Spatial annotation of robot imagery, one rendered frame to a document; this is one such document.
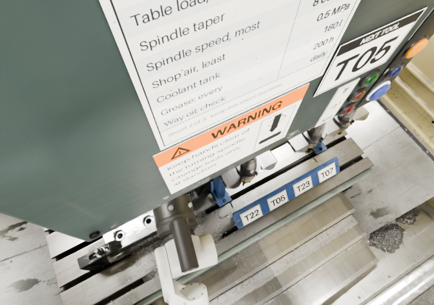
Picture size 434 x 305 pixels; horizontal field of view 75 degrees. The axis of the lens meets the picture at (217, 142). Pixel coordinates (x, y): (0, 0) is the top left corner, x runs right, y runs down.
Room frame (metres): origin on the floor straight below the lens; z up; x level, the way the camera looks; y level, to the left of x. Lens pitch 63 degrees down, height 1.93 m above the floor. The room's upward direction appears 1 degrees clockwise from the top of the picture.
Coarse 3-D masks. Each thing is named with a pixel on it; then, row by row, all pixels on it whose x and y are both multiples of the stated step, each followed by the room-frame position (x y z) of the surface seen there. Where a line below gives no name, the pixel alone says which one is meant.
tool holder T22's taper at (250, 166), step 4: (252, 160) 0.27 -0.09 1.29; (256, 160) 0.28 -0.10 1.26; (244, 164) 0.28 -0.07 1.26; (248, 164) 0.27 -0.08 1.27; (252, 164) 0.27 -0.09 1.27; (256, 164) 0.28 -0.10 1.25; (244, 168) 0.27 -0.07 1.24; (248, 168) 0.27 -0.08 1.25; (252, 168) 0.27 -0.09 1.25; (244, 172) 0.27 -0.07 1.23; (248, 172) 0.26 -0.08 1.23; (252, 172) 0.27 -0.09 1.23
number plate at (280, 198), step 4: (280, 192) 0.29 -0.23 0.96; (284, 192) 0.30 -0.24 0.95; (272, 196) 0.28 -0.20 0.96; (276, 196) 0.28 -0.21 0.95; (280, 196) 0.28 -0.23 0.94; (284, 196) 0.28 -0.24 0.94; (268, 200) 0.26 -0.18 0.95; (272, 200) 0.27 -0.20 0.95; (276, 200) 0.27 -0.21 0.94; (280, 200) 0.27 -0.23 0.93; (284, 200) 0.27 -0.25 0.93; (288, 200) 0.27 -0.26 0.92; (268, 204) 0.25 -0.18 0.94; (272, 204) 0.26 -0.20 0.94; (276, 204) 0.26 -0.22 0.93; (280, 204) 0.26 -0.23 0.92; (272, 208) 0.24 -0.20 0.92
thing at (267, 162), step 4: (264, 152) 0.33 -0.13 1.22; (268, 152) 0.33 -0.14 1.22; (256, 156) 0.32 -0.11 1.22; (260, 156) 0.32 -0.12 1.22; (264, 156) 0.32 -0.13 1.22; (268, 156) 0.32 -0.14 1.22; (272, 156) 0.32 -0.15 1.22; (260, 160) 0.30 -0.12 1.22; (264, 160) 0.30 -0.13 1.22; (268, 160) 0.30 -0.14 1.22; (272, 160) 0.30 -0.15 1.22; (276, 160) 0.31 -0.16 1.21; (260, 164) 0.29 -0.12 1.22; (264, 164) 0.29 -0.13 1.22; (268, 164) 0.29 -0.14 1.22; (272, 164) 0.29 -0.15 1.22; (260, 168) 0.28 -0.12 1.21; (264, 168) 0.28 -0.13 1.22; (268, 168) 0.28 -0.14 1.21; (272, 168) 0.28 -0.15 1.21
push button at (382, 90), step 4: (388, 84) 0.24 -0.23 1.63; (380, 88) 0.23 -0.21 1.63; (384, 88) 0.23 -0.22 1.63; (388, 88) 0.23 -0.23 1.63; (376, 92) 0.23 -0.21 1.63; (380, 92) 0.23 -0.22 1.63; (384, 92) 0.23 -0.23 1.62; (372, 96) 0.23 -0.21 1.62; (376, 96) 0.23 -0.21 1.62; (380, 96) 0.23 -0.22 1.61; (372, 100) 0.23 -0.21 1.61
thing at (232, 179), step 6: (234, 168) 0.28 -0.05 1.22; (222, 174) 0.26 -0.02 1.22; (228, 174) 0.26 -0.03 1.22; (234, 174) 0.26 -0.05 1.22; (222, 180) 0.25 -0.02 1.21; (228, 180) 0.25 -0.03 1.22; (234, 180) 0.25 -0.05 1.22; (240, 180) 0.25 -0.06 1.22; (228, 186) 0.23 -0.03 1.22; (234, 186) 0.23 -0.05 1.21
